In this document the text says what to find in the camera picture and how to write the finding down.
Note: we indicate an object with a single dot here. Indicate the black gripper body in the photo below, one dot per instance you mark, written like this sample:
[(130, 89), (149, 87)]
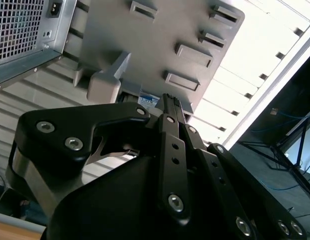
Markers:
[(107, 212)]

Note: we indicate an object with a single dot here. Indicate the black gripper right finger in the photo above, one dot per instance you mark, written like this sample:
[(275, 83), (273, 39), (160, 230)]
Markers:
[(220, 175)]

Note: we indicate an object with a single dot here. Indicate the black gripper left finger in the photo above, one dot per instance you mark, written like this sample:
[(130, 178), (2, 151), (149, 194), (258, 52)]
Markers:
[(69, 120)]

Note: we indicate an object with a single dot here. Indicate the hard disk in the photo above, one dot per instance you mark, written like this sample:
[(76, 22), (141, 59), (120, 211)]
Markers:
[(148, 100)]

